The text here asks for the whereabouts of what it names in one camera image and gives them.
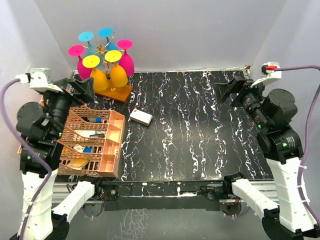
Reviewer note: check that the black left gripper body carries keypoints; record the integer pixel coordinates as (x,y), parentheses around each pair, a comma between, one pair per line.
(60,102)

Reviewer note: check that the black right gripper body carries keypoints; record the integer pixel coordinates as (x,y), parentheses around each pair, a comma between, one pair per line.
(250,100)

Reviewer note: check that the yellow wine glass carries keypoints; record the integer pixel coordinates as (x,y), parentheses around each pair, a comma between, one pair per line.
(118,75)
(100,82)

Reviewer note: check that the pink wine glass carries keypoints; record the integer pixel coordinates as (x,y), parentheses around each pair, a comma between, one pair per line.
(126,60)
(77,51)

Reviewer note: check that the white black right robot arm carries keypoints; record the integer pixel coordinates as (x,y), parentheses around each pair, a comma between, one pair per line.
(289,218)

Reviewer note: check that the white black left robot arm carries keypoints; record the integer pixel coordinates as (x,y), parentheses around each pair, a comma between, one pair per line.
(39,128)

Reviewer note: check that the blue wine glass left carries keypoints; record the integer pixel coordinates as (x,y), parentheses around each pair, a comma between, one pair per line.
(86,37)

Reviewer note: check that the blue wine glass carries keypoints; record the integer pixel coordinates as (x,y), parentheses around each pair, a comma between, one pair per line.
(108,33)
(86,37)

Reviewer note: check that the blue wine glass right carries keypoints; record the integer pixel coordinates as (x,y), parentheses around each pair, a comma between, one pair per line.
(108,33)

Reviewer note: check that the pink plastic file organizer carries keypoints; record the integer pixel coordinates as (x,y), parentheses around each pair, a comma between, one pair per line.
(91,142)

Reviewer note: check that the white red small box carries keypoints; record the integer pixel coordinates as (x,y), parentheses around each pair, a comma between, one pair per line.
(141,117)

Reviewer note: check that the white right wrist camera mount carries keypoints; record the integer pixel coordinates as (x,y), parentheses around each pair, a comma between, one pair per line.
(269,75)

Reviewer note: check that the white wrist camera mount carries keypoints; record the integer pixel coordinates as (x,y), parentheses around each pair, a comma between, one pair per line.
(269,75)
(40,80)

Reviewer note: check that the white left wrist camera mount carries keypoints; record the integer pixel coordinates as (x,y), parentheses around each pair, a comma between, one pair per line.
(40,80)

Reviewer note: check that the gold wire wine glass rack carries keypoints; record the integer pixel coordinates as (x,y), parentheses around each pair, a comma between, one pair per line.
(111,66)

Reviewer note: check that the black metal front rail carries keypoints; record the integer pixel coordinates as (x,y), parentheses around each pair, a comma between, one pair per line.
(189,194)

